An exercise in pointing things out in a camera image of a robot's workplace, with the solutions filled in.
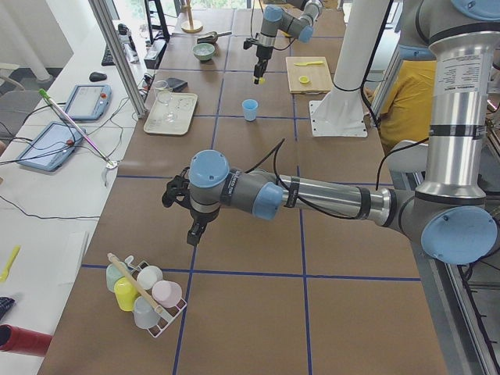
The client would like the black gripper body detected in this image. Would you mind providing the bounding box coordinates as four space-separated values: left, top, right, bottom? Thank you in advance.
254 45 271 75
190 203 220 234

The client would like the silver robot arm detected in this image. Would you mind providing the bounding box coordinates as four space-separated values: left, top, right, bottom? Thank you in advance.
184 1 499 265
244 0 323 84

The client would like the light blue plastic cup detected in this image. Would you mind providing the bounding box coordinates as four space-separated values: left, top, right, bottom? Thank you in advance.
241 98 259 122

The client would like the white cup on rack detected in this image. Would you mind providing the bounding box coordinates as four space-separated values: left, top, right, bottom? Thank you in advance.
137 266 163 291

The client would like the pink cup on rack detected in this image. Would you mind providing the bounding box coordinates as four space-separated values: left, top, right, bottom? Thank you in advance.
152 280 182 308

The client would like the wooden cup tree stand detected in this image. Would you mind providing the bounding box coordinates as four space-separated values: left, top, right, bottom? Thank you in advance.
180 0 203 34

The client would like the green cup on rack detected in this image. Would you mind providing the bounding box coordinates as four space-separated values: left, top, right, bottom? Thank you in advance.
105 263 123 293

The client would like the yellow cup on rack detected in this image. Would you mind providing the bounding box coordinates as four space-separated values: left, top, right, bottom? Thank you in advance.
113 277 140 312

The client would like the grey cup on rack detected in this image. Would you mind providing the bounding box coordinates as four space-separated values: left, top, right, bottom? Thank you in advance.
133 296 159 330

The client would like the bamboo cutting board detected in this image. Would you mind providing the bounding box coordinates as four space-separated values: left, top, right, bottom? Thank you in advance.
286 56 333 94

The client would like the yellow plastic knife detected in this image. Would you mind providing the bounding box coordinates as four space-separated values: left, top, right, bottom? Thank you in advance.
294 60 324 66

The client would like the steel ice scoop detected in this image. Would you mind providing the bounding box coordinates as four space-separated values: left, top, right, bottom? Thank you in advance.
196 31 232 45

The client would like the green bowl of ice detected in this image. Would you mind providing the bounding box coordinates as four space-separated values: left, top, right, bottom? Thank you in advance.
192 43 216 62

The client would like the grey folded cloth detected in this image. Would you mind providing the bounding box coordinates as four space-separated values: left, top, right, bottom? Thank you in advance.
166 77 188 92

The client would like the clear wine glass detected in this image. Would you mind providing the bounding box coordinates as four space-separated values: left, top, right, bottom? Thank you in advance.
153 80 176 122

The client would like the cream bear tray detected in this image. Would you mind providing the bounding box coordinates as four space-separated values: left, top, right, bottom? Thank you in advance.
143 93 198 136

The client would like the black box with label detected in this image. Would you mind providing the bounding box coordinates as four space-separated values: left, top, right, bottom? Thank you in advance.
144 39 167 70

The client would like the person in yellow shirt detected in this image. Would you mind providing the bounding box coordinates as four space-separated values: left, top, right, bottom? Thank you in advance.
379 61 437 153

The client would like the teach pendant far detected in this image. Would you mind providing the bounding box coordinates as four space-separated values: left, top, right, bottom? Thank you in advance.
64 84 112 122

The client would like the teach pendant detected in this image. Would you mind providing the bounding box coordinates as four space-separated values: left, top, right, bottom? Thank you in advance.
16 122 84 172
64 84 112 122

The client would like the teach pendant near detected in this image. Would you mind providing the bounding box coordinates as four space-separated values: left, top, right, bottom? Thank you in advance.
16 122 84 172

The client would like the black computer mouse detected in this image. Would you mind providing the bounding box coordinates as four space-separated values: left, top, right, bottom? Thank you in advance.
89 71 107 82

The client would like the red cylinder bottle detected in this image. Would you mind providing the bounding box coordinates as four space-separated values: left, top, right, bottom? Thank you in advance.
1 324 52 357

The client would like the wooden rack handle rod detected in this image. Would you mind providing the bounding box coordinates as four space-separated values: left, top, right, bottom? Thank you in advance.
107 252 163 314

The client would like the white wire cup rack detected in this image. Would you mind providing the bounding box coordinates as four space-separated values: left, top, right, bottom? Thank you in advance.
105 253 187 338

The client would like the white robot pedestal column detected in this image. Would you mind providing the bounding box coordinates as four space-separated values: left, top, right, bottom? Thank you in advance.
309 0 392 138

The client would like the aluminium frame post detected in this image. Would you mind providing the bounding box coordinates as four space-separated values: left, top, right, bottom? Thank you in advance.
88 0 147 119

